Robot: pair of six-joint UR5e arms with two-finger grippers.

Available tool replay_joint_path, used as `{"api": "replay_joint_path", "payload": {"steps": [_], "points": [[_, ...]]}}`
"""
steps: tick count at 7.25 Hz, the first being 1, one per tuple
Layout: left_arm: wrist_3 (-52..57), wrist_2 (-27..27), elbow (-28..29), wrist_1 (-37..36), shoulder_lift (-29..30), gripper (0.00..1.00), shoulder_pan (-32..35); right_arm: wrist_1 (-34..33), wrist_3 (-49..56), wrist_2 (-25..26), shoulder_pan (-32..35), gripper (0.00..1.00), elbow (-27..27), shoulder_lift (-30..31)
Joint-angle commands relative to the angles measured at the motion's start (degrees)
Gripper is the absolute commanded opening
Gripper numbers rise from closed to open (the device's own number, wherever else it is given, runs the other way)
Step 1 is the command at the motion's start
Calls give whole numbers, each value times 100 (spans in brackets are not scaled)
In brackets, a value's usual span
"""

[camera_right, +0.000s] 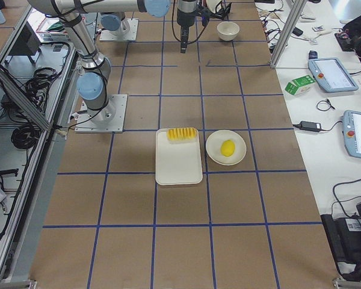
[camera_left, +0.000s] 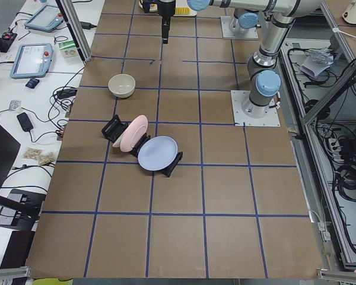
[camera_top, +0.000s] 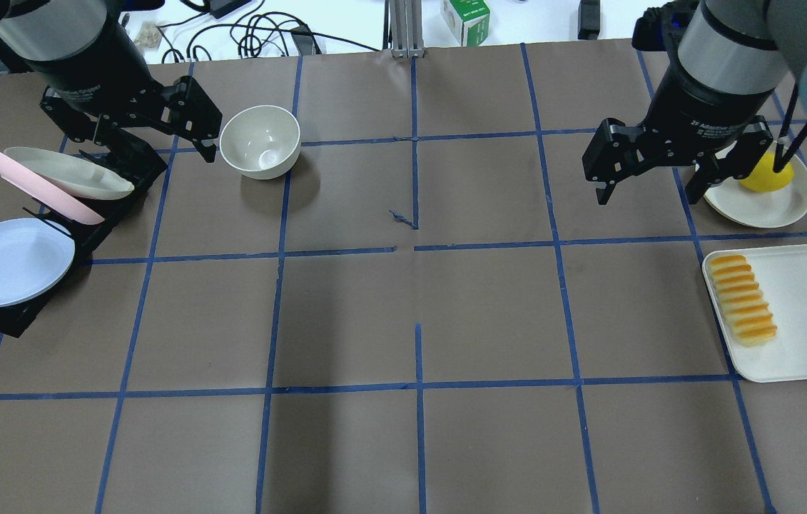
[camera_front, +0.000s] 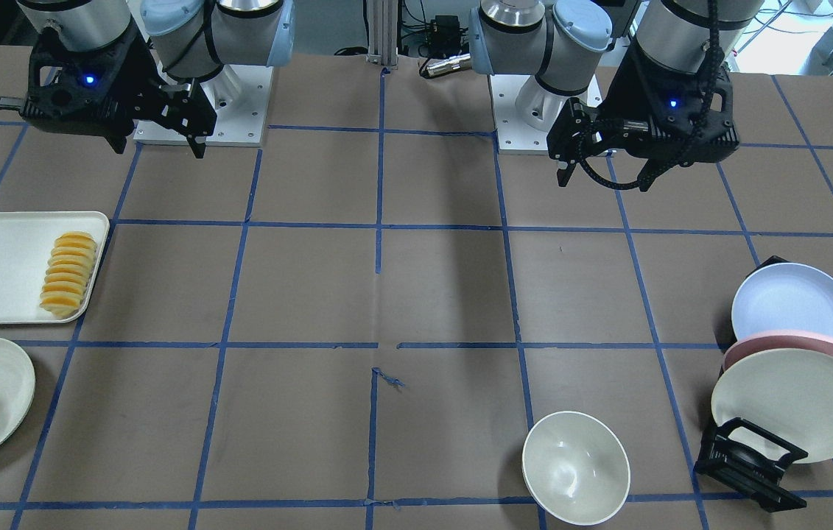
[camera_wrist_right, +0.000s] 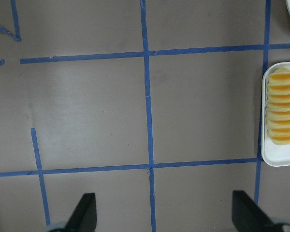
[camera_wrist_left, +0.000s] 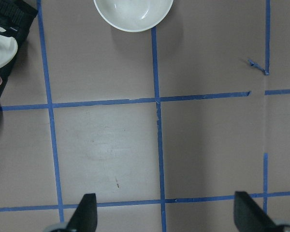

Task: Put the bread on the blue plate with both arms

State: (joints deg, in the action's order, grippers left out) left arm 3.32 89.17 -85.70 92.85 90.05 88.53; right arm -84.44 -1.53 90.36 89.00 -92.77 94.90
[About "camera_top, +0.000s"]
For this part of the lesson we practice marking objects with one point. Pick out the sliced bread loaf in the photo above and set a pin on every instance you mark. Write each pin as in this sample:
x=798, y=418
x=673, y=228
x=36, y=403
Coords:
x=742, y=303

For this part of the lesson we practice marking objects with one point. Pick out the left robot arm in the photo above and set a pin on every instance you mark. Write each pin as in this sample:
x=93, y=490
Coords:
x=49, y=30

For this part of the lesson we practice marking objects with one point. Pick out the cream plate under lemon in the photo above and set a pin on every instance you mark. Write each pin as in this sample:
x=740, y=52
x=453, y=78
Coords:
x=762, y=210

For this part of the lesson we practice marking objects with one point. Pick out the yellow lemon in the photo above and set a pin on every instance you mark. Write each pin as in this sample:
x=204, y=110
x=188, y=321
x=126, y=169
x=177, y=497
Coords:
x=765, y=179

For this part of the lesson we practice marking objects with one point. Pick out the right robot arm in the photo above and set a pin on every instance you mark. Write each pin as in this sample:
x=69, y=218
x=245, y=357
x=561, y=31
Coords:
x=725, y=60

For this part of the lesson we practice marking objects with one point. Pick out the black plate rack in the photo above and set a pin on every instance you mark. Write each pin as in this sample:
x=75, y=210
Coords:
x=82, y=199

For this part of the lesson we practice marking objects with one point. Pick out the blue plate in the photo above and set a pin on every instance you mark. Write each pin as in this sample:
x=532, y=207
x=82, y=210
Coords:
x=34, y=256

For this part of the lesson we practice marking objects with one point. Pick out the white rectangular tray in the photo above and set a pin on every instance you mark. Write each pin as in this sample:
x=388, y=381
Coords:
x=781, y=274

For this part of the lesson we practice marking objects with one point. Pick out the pink plate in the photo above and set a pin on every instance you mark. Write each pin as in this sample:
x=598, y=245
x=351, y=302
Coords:
x=47, y=193

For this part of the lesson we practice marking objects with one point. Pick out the aluminium frame post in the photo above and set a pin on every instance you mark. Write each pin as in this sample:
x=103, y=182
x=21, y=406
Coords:
x=403, y=29

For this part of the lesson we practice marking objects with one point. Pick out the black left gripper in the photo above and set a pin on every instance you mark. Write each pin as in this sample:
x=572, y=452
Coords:
x=80, y=71

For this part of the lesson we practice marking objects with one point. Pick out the black power adapter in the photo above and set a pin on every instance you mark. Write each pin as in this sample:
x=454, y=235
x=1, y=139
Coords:
x=589, y=19

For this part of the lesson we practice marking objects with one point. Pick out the green white carton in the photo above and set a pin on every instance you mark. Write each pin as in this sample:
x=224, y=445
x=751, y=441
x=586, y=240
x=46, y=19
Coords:
x=468, y=21

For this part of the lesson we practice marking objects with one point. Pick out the white bowl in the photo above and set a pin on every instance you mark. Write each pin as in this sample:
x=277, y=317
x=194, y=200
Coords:
x=262, y=142

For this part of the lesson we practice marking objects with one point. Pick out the cream plate in rack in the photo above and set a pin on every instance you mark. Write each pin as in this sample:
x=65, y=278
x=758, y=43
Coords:
x=77, y=176

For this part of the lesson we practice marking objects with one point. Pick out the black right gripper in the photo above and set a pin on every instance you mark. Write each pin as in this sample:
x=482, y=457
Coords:
x=708, y=100

